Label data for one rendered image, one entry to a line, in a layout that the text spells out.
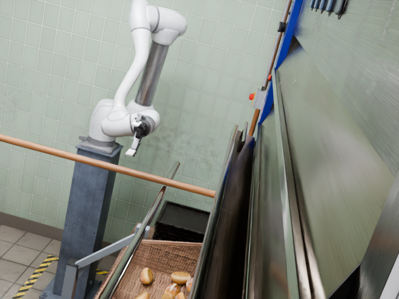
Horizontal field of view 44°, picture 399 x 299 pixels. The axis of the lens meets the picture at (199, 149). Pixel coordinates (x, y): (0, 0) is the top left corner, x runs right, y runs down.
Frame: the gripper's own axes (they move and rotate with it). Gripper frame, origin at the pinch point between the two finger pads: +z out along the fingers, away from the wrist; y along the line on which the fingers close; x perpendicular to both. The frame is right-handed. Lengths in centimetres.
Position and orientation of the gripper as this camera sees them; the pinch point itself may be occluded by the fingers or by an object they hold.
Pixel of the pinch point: (132, 139)
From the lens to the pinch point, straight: 215.5
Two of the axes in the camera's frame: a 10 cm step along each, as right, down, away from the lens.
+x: -9.6, -2.6, 0.4
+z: -1.2, 3.0, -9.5
